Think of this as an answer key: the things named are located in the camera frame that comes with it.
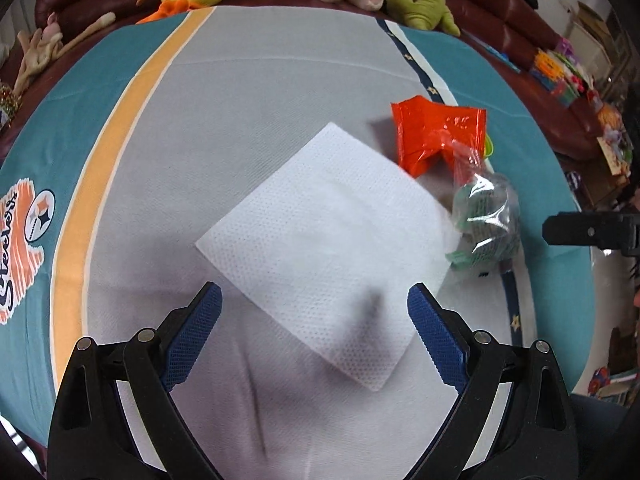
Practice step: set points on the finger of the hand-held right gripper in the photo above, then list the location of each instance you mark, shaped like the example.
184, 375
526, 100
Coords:
575, 230

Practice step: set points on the stack of colourful toy boxes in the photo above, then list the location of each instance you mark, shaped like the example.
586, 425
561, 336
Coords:
562, 72

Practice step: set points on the person's leg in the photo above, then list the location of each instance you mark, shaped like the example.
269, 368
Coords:
605, 440

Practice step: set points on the orange plastic wrapper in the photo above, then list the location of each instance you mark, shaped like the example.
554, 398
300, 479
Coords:
430, 130

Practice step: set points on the cardboard box with toys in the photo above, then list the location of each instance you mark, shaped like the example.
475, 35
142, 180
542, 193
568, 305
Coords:
615, 140

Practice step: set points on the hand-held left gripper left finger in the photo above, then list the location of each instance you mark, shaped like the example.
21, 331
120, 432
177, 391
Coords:
195, 330

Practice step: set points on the dark red leather sofa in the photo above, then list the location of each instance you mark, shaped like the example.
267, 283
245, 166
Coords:
530, 25

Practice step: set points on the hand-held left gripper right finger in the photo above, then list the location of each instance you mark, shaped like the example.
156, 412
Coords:
440, 335

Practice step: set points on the colourful toy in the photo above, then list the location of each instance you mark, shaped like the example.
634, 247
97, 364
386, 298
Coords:
607, 382

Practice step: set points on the white paper napkin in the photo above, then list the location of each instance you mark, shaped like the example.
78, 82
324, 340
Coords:
320, 240

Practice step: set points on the brown cardboard box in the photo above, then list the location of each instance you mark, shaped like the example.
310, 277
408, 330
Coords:
592, 30

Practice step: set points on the clear plastic bag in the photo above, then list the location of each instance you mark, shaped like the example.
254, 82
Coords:
482, 210

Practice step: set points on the teal grey printed tablecloth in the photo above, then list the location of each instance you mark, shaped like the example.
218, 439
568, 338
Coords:
150, 185

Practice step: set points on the tan long-limbed plush toy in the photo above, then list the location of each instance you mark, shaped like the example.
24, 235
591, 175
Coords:
42, 52

